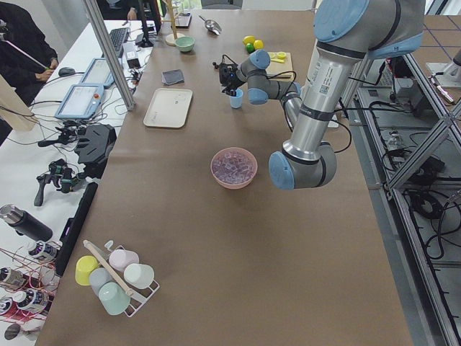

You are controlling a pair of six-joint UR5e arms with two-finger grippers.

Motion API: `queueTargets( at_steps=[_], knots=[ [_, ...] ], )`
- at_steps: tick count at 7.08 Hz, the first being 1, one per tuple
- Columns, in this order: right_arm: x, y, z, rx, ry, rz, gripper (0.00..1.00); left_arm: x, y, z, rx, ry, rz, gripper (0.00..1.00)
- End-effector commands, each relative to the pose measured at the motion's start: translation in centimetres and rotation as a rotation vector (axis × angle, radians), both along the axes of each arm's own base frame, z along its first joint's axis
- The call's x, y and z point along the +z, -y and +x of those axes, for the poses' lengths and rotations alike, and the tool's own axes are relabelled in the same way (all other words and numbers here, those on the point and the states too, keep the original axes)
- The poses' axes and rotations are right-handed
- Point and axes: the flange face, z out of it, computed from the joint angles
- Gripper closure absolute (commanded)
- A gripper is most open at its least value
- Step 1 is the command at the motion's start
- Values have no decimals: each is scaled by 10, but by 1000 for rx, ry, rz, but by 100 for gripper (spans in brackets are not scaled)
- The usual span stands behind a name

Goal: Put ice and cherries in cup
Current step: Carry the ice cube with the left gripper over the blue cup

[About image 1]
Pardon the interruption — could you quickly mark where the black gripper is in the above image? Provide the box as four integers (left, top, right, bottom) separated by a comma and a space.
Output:
218, 63, 238, 97

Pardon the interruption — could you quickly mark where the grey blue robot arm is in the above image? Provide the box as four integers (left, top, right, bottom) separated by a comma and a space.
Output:
215, 0, 425, 190

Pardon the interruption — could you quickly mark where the light blue plastic cup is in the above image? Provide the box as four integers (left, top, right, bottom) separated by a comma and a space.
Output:
229, 89, 243, 109

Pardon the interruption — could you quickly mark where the steel ice scoop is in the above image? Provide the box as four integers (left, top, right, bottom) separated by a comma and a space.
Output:
199, 15, 222, 35

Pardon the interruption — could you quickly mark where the pink bowl of ice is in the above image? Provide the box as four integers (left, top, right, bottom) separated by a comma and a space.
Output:
210, 147, 258, 190

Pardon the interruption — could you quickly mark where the pink cup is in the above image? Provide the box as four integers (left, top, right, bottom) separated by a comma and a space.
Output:
109, 249, 140, 272

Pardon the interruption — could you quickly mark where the white cup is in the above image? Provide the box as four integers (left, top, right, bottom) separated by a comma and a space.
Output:
123, 263, 155, 289

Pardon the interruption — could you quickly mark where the white cup rack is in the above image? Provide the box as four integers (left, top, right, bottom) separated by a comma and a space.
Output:
83, 240, 160, 318

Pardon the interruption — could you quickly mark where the yellow cup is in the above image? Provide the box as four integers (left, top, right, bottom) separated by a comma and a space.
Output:
75, 255, 99, 286

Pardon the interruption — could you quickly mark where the grey cup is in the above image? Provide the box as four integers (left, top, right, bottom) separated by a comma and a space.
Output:
89, 267, 113, 296

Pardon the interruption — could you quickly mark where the mint green cup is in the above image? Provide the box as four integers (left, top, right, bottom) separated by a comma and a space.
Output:
98, 282, 130, 316

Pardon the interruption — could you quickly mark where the green lime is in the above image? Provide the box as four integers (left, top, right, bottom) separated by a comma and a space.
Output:
245, 42, 256, 54

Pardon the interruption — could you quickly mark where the wooden cutting board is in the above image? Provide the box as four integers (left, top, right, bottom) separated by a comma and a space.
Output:
267, 51, 292, 75

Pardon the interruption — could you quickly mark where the lower whole yellow lemon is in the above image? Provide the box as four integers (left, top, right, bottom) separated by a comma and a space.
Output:
253, 40, 264, 50

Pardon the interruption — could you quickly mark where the whole yellow lemon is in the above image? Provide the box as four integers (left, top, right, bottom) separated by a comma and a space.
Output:
253, 40, 264, 50
242, 35, 256, 45

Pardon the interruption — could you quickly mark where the upper whole yellow lemon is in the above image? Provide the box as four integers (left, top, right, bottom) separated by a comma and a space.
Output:
242, 35, 256, 45

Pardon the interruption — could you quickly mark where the grey folded cloth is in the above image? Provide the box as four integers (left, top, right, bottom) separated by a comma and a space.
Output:
161, 69, 184, 86

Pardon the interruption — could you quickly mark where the upper lemon half slice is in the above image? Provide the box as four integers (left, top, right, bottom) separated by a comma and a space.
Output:
276, 52, 287, 60

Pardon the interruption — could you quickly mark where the cream rabbit serving tray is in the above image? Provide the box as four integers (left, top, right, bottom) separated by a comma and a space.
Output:
143, 88, 193, 128

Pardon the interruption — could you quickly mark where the mint green bowl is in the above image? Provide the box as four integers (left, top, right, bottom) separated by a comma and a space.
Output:
175, 36, 195, 53

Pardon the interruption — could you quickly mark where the wooden glass stand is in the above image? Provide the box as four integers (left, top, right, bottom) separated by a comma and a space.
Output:
162, 0, 184, 46

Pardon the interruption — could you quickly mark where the black keyboard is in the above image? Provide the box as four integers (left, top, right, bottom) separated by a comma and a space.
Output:
109, 27, 130, 58

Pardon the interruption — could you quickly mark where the far teach pendant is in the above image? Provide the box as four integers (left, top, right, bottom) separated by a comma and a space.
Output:
80, 58, 115, 89

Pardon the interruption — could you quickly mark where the teach pendant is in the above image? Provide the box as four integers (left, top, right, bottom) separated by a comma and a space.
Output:
80, 58, 115, 89
54, 84, 104, 120

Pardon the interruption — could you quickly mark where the near teach pendant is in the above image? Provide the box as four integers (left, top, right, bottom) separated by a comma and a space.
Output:
54, 84, 104, 120

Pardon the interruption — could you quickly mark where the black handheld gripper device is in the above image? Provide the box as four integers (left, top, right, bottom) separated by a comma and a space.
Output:
34, 159, 86, 206

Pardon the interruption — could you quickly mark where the person in black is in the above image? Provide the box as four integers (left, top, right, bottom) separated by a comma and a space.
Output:
0, 2, 60, 107

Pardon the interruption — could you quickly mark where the black thermos bottle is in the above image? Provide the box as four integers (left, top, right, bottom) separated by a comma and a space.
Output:
1, 204, 53, 241

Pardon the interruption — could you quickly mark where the aluminium frame post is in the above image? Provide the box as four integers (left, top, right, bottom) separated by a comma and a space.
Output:
83, 0, 135, 111

